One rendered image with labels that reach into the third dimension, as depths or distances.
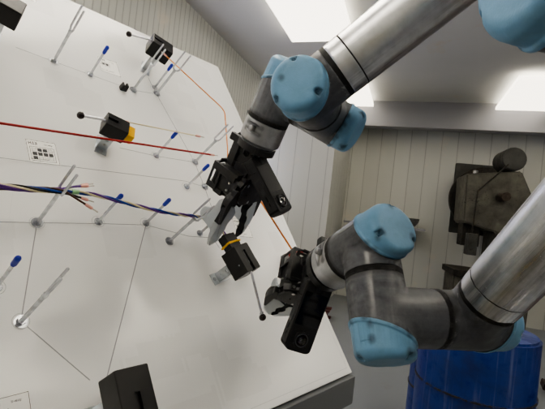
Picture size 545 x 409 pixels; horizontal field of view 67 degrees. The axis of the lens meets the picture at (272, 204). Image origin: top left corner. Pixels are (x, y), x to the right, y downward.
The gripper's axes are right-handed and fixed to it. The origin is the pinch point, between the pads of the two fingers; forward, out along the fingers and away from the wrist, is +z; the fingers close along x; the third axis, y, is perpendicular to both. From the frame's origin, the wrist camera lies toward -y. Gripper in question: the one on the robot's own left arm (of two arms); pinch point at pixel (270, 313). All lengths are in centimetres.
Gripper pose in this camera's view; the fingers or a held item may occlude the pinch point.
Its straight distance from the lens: 80.5
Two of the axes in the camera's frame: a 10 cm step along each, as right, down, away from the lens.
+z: -4.4, 4.6, 7.7
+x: -8.8, -3.8, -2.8
